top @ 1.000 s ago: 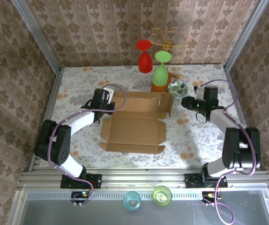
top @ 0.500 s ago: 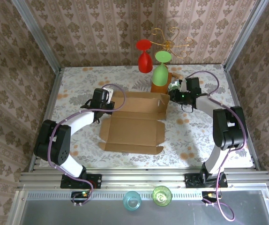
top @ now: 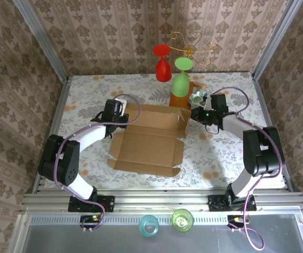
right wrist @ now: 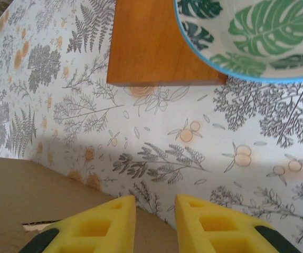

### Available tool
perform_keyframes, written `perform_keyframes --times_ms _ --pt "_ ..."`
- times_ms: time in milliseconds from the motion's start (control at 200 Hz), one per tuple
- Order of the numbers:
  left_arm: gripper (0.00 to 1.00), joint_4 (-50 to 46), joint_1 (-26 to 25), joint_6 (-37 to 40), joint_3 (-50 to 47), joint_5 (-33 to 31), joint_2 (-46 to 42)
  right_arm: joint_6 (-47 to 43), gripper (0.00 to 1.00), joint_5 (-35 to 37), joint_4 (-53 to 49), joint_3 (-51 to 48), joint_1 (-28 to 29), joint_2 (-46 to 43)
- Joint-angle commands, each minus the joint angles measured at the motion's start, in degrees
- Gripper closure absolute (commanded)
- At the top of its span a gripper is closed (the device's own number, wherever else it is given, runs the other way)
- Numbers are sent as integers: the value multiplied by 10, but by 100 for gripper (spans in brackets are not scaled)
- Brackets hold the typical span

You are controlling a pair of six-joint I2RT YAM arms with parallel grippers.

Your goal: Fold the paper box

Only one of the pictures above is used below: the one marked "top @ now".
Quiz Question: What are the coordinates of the brown cardboard box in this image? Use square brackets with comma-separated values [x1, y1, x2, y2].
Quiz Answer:
[108, 103, 192, 177]

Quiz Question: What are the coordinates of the leaf pattern bowl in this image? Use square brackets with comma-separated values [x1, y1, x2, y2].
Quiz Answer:
[189, 90, 209, 109]

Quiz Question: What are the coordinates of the brown wooden rack base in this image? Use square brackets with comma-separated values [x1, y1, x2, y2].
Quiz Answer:
[169, 81, 195, 109]

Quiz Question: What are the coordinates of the green plastic goblet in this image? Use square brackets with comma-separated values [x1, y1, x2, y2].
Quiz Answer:
[171, 57, 195, 97]

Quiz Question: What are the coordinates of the red plastic goblet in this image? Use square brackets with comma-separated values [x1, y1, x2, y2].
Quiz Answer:
[153, 44, 172, 82]

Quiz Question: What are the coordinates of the small black circuit board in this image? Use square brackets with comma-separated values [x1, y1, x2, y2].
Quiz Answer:
[227, 215, 250, 228]
[80, 215, 102, 229]

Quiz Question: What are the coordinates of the green glass cup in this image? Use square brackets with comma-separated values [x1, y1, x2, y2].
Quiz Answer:
[171, 208, 195, 233]

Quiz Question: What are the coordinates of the teal glass cup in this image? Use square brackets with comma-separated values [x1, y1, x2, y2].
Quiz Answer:
[138, 214, 160, 238]

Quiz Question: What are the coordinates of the grey metal shelf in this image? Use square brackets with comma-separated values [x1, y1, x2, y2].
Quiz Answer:
[7, 212, 303, 253]

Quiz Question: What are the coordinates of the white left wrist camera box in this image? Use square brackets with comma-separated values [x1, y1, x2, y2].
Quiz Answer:
[115, 98, 128, 117]

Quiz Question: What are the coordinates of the gold wire glass rack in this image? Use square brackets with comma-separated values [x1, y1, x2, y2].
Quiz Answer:
[169, 31, 219, 66]

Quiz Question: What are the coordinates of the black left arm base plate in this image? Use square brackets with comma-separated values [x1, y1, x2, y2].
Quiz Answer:
[68, 195, 116, 213]

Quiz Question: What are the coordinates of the aluminium frame rail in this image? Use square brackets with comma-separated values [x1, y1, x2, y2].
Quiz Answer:
[19, 191, 303, 213]

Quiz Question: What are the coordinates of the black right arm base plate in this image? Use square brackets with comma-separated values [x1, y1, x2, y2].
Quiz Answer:
[208, 194, 258, 212]

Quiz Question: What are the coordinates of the aluminium frame post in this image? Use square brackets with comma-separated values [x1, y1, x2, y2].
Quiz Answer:
[13, 0, 71, 83]
[251, 0, 303, 80]

